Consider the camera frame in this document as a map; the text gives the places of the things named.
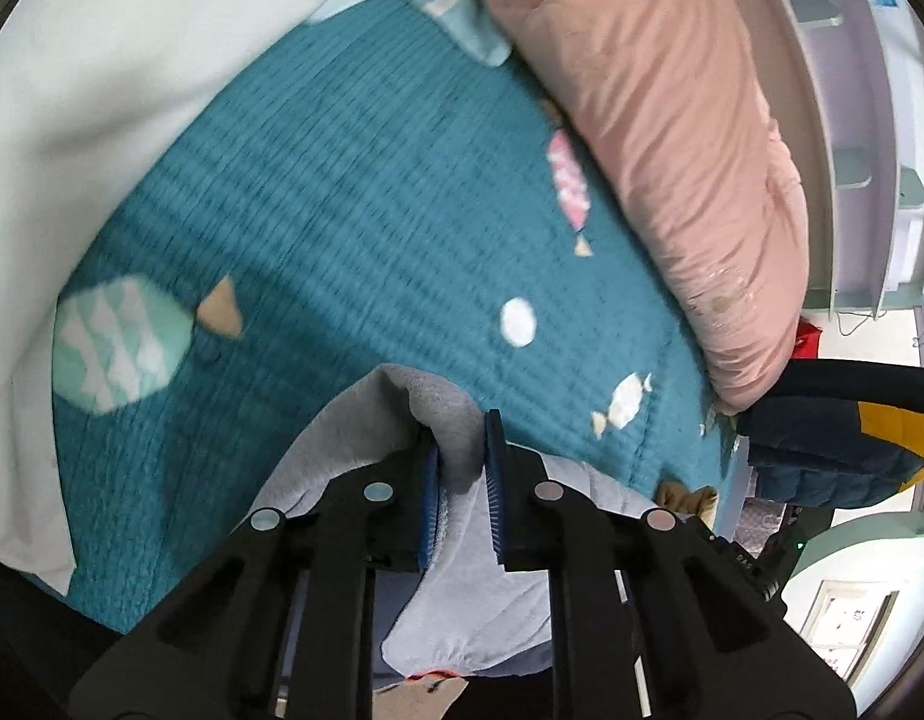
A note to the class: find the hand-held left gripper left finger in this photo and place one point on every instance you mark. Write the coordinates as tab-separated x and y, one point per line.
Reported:
430	510

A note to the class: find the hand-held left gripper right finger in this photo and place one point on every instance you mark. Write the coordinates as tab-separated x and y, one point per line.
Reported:
496	502

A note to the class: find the grey and navy zip jacket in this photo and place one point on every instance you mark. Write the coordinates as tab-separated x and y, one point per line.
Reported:
462	600

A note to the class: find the pink patterned blanket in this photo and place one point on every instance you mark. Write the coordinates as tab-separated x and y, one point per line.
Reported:
762	521

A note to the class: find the pale bed edge board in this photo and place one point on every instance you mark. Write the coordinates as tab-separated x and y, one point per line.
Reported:
736	480

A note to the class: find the khaki pants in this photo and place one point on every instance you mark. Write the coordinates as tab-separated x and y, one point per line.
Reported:
687	502

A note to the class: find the white framed panel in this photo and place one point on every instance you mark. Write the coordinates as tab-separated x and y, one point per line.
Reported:
844	626

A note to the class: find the navy and yellow puffer jacket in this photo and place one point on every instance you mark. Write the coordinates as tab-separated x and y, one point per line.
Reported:
807	457

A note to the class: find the red cloth item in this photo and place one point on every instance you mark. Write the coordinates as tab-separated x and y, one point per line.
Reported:
807	337

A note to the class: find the teal quilted bed cover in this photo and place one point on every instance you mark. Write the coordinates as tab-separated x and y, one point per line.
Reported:
357	240

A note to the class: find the pink duvet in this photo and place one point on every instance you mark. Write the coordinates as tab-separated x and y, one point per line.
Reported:
657	127

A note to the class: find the lavender headboard shelf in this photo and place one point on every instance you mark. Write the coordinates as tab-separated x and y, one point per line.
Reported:
859	90

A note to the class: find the white pillow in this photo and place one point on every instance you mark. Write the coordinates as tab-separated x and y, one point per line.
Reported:
94	90

